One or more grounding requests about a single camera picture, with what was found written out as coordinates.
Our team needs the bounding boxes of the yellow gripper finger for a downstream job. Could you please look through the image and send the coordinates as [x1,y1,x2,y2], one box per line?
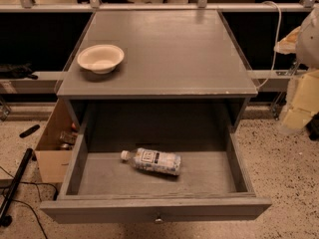
[280,69,319,131]
[274,26,301,55]

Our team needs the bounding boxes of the small black floor object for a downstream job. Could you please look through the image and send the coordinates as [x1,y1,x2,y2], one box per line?
[19,124,40,138]

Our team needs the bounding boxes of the white hanging cable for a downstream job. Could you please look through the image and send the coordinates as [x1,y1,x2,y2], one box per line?
[256,0,283,91]

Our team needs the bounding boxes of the brown cardboard box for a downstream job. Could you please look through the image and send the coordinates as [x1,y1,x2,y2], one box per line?
[35,101,77,183]

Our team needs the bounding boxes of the white paper bowl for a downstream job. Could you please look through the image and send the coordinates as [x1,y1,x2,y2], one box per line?
[77,45,125,74]

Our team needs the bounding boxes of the clear plastic water bottle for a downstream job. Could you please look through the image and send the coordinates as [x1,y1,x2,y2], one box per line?
[121,148,181,176]

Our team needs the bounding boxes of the black pole on floor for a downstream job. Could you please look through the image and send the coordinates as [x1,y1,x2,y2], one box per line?
[0,148,33,227]

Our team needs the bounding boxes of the cans inside cardboard box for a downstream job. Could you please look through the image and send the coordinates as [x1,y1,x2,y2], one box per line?
[59,123,78,150]

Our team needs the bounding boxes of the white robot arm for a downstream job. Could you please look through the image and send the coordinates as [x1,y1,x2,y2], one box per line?
[274,7,319,134]

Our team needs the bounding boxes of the metal drawer knob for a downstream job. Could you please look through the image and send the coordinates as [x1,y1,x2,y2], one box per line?
[155,215,163,224]

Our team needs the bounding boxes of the grey open drawer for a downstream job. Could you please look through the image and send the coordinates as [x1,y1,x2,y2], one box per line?
[39,101,273,225]

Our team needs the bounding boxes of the black bag on ledge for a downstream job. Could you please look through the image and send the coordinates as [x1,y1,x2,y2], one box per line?
[0,63,38,80]

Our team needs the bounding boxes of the black cable on floor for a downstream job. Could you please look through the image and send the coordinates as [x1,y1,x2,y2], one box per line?
[0,165,60,239]

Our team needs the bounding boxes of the grey wooden cabinet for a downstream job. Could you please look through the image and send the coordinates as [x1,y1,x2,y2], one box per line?
[58,10,257,137]

